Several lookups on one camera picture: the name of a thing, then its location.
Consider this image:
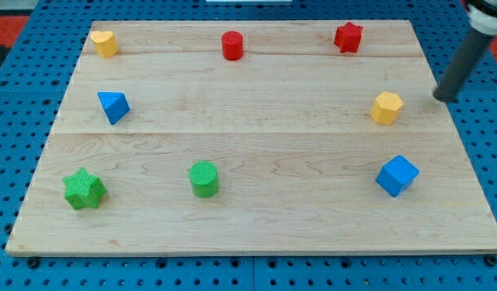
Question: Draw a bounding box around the red star block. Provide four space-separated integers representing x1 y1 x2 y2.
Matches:
333 21 364 53

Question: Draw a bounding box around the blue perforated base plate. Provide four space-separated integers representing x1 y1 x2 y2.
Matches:
0 1 497 290

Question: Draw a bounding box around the wooden board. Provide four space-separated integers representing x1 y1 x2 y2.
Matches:
6 20 497 257

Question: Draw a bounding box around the green star block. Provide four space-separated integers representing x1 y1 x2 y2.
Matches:
62 167 107 210

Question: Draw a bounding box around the green cylinder block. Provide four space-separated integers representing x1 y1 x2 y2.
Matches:
188 160 219 198

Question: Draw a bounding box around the yellow hexagon block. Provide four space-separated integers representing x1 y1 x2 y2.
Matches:
370 91 404 125

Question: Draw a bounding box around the blue cube block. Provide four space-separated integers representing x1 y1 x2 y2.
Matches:
376 155 420 197

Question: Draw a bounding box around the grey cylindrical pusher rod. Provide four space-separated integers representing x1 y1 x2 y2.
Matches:
433 28 495 103

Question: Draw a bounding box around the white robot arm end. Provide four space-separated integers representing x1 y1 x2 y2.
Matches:
464 0 497 36

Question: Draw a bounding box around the red cylinder block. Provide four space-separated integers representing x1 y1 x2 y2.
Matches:
221 31 243 61

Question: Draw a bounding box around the yellow heart block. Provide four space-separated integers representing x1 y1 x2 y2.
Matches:
91 31 119 58

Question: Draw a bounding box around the blue triangle block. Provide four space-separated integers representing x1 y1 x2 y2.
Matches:
97 91 130 125

